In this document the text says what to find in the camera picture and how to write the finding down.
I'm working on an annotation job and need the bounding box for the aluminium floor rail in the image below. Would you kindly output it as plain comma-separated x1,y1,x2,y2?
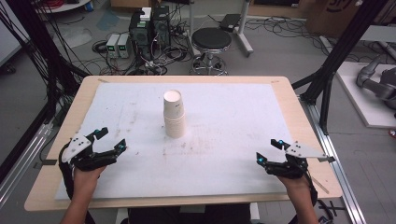
0,120,54,208
299,95,368,224

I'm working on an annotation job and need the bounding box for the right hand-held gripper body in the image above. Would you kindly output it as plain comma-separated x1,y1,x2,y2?
264,141,325,180

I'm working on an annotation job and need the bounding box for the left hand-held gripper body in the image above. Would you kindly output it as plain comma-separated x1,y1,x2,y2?
61,133,118,172

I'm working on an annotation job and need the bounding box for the person's dark clothing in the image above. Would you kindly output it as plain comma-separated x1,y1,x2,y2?
126,203,252,224

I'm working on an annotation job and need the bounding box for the thin wooden stick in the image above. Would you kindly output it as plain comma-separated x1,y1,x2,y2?
310,175,331,195

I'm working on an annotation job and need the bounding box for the white table mat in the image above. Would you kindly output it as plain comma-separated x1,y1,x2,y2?
54,81,295,201

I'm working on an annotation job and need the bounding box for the black round stool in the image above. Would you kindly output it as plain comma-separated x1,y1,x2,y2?
190,26,233,77

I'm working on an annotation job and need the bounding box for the small white box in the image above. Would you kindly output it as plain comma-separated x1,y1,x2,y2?
139,7,153,22

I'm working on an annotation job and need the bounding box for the round white table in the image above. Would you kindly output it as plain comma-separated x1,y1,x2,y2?
36,0,92,14

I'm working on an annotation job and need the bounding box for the grey bench power supply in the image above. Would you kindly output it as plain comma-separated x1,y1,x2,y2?
117,33,132,60
105,33,121,59

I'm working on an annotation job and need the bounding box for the tangle of black floor cables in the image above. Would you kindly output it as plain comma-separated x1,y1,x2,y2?
78,6,200,77

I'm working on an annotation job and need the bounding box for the brown cardboard box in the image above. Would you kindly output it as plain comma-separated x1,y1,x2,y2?
304,0,396,39

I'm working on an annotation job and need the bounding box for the white disposable paper cup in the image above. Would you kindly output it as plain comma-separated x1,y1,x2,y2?
163,89,186,119

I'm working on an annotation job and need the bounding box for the flat black device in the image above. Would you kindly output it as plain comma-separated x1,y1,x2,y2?
219,13,243,34

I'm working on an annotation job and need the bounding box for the black metal frame stand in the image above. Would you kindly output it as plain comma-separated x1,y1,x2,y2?
291,0,390,135
0,0,82,185

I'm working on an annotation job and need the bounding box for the person's left hand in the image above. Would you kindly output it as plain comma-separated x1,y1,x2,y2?
72,165,107,191

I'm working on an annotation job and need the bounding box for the black computer tower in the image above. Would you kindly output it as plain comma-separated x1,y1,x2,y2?
151,5,172,49
128,10,154,61

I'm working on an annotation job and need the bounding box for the white floor platform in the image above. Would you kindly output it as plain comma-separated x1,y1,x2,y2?
335,61,396,130

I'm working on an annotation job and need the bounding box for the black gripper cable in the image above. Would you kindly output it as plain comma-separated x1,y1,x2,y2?
58,143,77,201
303,170,318,207

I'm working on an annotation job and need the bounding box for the person's right hand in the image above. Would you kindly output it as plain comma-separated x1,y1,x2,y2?
276,173,310,196

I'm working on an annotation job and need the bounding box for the light wooden table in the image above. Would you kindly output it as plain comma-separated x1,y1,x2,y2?
23,75,344,213

